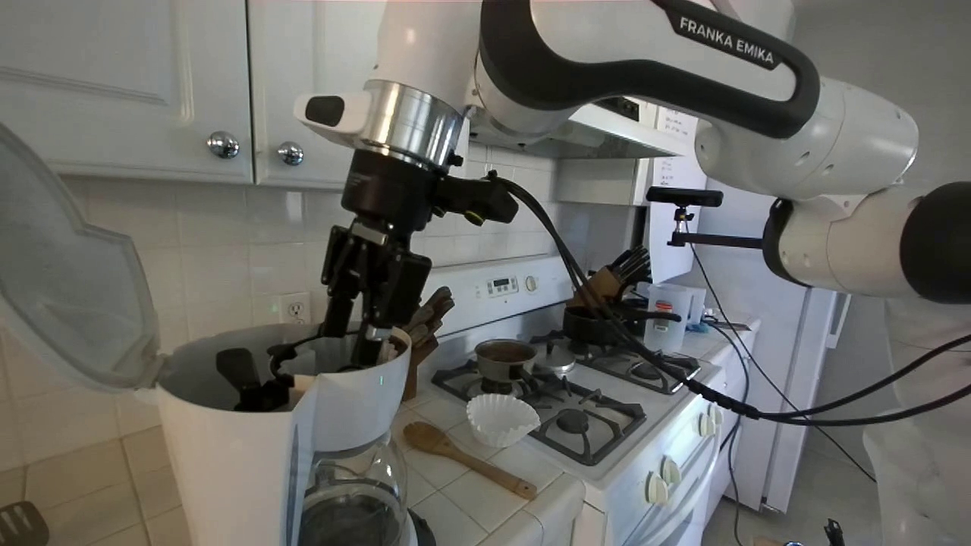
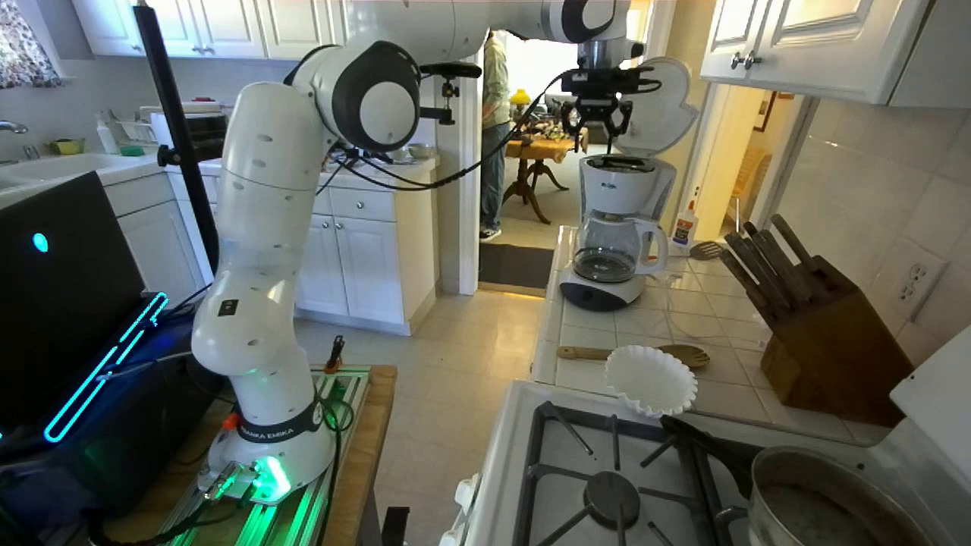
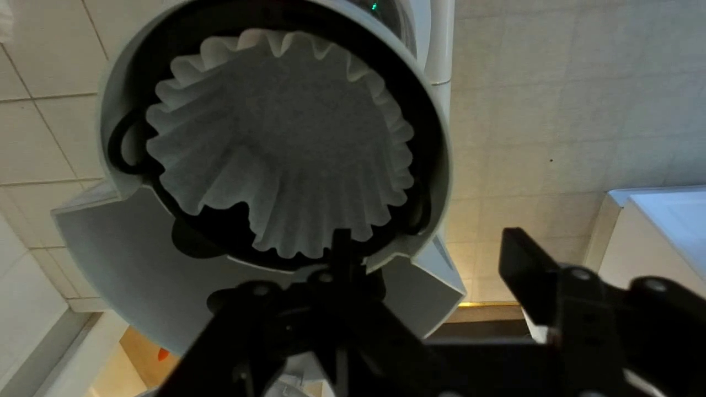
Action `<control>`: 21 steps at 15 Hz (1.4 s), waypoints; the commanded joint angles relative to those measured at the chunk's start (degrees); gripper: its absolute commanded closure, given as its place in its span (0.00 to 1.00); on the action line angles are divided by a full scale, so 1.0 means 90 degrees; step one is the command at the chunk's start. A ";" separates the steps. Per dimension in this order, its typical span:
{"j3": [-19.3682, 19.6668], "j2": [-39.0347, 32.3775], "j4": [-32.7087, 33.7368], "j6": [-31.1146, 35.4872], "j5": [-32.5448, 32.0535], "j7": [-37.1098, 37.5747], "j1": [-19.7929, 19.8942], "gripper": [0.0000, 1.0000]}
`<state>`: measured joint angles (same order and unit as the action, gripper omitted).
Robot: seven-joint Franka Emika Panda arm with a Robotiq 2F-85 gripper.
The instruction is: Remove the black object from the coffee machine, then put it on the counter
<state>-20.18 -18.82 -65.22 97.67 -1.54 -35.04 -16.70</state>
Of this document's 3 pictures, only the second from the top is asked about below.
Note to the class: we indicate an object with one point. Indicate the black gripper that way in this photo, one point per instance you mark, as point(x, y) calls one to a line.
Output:
point(615, 87)

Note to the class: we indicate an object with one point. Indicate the black filter basket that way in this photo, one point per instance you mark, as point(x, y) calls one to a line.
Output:
point(623, 159)

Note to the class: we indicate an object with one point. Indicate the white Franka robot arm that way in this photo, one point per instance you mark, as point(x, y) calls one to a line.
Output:
point(268, 202)

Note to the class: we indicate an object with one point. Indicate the white drip coffee machine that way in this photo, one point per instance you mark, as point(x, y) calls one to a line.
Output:
point(626, 192)

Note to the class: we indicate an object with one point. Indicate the glass coffee carafe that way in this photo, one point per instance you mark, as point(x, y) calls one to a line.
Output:
point(612, 259)

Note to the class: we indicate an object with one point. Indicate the wooden dining table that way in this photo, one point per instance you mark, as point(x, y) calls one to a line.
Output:
point(540, 153)

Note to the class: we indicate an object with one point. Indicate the yellow table lamp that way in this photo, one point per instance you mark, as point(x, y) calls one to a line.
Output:
point(520, 101)

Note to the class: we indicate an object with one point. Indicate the standing person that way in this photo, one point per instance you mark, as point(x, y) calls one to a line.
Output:
point(496, 153)

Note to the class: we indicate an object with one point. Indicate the small sauce bottle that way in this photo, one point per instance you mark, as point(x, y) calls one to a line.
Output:
point(688, 226)

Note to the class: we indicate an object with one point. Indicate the round metal cabinet knob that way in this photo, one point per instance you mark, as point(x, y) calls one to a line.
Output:
point(739, 60)
point(753, 60)

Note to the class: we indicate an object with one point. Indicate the dark door mat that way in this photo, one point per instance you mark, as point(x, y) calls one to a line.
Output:
point(516, 266)

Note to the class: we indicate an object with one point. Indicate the white upper cabinet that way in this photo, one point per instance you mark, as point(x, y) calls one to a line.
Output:
point(807, 39)

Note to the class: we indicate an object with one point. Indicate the wooden spoon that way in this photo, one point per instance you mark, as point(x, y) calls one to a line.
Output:
point(580, 353)

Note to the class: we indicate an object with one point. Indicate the white plate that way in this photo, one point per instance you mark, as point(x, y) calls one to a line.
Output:
point(652, 380)

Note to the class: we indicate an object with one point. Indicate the white island cabinet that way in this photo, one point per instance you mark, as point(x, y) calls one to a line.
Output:
point(368, 275)

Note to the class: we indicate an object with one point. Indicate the large wooden knife block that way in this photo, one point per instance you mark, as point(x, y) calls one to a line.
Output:
point(837, 353)

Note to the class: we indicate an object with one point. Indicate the white gas stove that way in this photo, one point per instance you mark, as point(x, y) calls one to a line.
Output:
point(506, 444)

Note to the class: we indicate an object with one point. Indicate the black stove grate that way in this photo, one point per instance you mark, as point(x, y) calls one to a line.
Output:
point(701, 487)

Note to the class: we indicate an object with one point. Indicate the round black stove burner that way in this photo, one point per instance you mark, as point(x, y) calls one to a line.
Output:
point(612, 502)

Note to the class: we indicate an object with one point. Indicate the wooden base board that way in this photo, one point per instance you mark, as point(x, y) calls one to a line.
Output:
point(368, 434)

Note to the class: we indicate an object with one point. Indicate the silver toaster oven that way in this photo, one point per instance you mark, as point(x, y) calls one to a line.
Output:
point(202, 127)

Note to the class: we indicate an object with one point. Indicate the white stove knob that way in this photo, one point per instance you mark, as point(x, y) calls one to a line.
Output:
point(465, 496)

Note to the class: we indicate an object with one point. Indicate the steel cooking pot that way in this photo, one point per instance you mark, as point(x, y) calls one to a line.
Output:
point(837, 505)

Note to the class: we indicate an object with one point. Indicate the white sink cabinet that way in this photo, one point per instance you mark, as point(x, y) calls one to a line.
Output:
point(153, 232)

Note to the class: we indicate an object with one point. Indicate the yellow sponge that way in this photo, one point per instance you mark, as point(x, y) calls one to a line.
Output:
point(69, 147)

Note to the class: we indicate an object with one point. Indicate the floral window curtain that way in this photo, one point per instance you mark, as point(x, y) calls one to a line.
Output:
point(26, 39)

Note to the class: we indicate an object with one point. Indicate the chrome sink faucet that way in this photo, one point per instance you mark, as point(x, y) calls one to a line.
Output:
point(11, 124)

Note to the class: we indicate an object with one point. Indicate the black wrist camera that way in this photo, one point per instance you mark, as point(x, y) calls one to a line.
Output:
point(575, 82)

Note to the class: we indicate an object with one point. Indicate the black stereo camera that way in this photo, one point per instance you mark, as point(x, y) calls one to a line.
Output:
point(453, 70)

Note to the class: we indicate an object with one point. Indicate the white wall outlet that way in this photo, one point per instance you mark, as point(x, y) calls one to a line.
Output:
point(919, 285)

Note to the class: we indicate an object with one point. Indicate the white wall cabinet row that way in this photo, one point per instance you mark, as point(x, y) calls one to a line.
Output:
point(223, 26)

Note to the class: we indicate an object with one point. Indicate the black camera stand pole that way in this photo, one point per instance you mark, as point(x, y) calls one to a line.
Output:
point(178, 121)

